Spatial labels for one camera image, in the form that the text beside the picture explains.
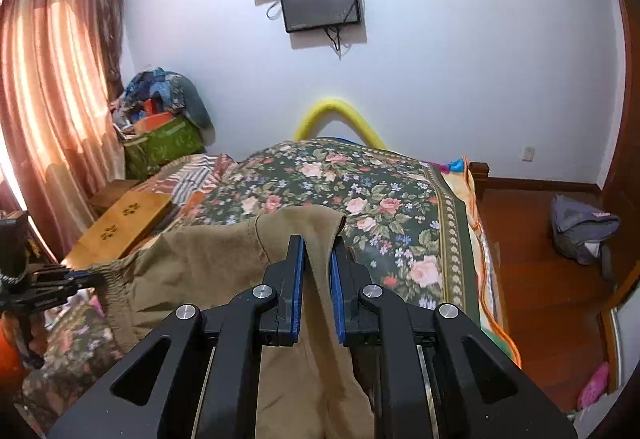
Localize olive khaki pants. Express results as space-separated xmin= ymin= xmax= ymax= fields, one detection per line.
xmin=96 ymin=206 xmax=374 ymax=438

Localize floral green bedspread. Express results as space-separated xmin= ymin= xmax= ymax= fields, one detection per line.
xmin=18 ymin=139 xmax=480 ymax=430

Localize orange yellow blanket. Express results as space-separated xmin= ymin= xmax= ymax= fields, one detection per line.
xmin=440 ymin=156 xmax=522 ymax=367

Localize yellow foam tube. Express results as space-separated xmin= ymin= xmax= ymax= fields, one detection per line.
xmin=293 ymin=98 xmax=387 ymax=150

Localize striped patterned cloth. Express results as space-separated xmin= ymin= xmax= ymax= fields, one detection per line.
xmin=134 ymin=153 xmax=238 ymax=220

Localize green storage box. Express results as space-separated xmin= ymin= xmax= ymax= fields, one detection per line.
xmin=122 ymin=117 xmax=204 ymax=181

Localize pile of blue clothes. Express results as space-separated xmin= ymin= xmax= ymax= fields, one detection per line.
xmin=110 ymin=67 xmax=213 ymax=129

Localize grey purple bag on floor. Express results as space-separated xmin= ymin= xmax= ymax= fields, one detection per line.
xmin=551 ymin=194 xmax=620 ymax=266

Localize pink striped curtain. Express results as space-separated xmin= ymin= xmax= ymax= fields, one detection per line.
xmin=1 ymin=0 xmax=125 ymax=258

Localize pink slipper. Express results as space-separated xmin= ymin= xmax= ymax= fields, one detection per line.
xmin=577 ymin=362 xmax=610 ymax=411

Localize white wall socket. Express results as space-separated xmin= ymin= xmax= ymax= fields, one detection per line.
xmin=521 ymin=146 xmax=535 ymax=162

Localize small black wall monitor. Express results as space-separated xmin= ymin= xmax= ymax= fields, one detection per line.
xmin=281 ymin=0 xmax=360 ymax=34

